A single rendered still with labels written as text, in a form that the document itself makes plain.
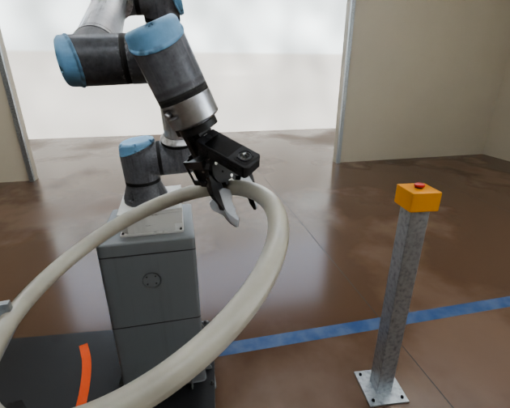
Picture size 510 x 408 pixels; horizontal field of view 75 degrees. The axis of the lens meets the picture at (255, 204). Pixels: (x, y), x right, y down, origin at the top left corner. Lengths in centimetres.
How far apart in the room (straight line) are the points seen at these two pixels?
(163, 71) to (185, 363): 41
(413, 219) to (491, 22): 623
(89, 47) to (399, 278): 135
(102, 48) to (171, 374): 55
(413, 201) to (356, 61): 475
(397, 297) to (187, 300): 93
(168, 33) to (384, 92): 583
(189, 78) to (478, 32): 688
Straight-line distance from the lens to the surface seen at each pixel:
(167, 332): 172
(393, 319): 168
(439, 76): 688
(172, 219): 146
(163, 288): 157
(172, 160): 144
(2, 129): 585
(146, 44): 57
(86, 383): 211
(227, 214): 63
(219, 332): 35
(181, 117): 57
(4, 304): 67
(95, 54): 70
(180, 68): 57
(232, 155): 56
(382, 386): 197
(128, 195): 152
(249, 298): 36
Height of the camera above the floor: 150
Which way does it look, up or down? 22 degrees down
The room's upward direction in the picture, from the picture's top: straight up
